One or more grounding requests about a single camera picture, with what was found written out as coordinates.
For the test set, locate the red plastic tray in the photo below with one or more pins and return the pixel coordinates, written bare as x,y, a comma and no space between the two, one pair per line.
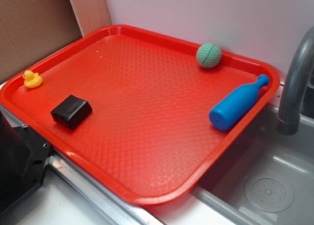
148,138

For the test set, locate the blue plastic bottle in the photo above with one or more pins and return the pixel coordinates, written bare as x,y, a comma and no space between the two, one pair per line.
236,104

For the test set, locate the green rubber ball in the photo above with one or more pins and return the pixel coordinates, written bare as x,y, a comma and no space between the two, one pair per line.
208,55

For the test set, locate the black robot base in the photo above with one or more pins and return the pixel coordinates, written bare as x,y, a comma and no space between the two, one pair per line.
24,156

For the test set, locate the brown cardboard panel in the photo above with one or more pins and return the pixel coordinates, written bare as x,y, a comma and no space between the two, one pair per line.
31,30

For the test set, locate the grey sink basin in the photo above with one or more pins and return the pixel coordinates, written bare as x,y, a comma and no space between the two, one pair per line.
264,178

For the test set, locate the black rectangular block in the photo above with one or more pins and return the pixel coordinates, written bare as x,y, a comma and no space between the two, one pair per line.
71,112

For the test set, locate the grey sink faucet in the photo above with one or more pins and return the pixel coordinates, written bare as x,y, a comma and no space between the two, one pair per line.
298,93

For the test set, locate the metal rail strip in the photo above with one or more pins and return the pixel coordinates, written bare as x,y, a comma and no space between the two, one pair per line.
70,197

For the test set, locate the yellow rubber duck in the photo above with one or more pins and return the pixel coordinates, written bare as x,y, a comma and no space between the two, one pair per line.
32,80

